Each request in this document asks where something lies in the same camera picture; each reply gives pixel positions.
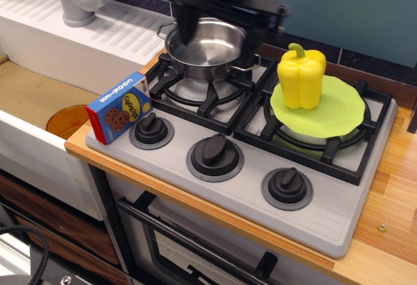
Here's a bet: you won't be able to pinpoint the grey toy stove top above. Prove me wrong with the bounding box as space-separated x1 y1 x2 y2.
85 108 378 258

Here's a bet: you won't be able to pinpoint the blue cookie box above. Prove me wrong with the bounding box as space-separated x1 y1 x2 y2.
86 72 152 145

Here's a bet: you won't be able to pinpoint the stainless steel pot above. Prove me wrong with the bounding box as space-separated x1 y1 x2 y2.
156 18 261 82

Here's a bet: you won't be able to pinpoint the black stove knob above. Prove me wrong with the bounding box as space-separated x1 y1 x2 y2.
186 133 244 183
261 168 313 211
129 112 175 151

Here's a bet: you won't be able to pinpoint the left black stove knob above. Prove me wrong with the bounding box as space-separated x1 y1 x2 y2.
129 112 175 151

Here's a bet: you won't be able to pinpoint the brown wooden drawer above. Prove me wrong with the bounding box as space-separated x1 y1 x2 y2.
1 170 128 284

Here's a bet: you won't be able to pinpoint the left black burner grate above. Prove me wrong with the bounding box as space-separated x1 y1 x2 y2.
146 53 278 135

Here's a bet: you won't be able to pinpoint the black burner grate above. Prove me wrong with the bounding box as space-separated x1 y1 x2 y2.
233 68 397 185
146 53 278 135

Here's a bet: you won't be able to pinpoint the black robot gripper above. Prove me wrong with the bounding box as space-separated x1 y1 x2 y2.
169 0 289 61

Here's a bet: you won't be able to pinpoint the right black stove knob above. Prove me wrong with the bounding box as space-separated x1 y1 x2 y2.
261 168 313 211

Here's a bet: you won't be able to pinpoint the oven door window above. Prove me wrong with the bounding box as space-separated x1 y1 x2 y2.
143 225 249 284

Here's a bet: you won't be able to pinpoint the yellow toy bell pepper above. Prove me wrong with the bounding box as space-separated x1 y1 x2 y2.
278 43 326 110

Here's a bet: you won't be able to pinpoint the middle black stove knob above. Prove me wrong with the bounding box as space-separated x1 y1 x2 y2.
186 133 244 183

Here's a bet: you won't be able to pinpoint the light green plate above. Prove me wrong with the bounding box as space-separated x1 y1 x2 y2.
270 76 366 139

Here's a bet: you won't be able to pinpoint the black braided cable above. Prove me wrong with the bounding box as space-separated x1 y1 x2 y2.
0 225 50 285

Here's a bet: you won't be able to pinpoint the right black burner grate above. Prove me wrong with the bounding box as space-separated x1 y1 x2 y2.
233 68 397 185

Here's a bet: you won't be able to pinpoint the orange plastic bowl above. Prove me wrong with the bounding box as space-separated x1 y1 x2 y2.
46 104 89 140

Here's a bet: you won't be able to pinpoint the white toy sink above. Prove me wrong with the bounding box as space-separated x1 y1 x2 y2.
1 0 169 220

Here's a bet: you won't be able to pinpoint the black oven door handle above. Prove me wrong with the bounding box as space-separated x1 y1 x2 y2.
117 191 278 284

